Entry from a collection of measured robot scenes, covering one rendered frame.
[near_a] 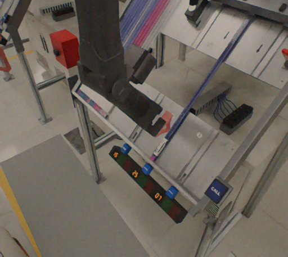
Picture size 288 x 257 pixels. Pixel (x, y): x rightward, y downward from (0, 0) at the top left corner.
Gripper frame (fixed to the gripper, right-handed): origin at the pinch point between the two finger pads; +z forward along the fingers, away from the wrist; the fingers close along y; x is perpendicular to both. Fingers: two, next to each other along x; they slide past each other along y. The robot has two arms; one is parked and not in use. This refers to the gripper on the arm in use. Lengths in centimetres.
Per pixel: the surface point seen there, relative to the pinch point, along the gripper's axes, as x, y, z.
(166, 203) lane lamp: 17.7, -10.3, 18.2
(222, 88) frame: -31, 13, 52
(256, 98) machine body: -37, 1, 62
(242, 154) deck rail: -6.8, -20.2, 12.9
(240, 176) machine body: -3, -17, 50
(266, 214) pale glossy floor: 3, -29, 110
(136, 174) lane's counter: 17.9, 3.7, 18.1
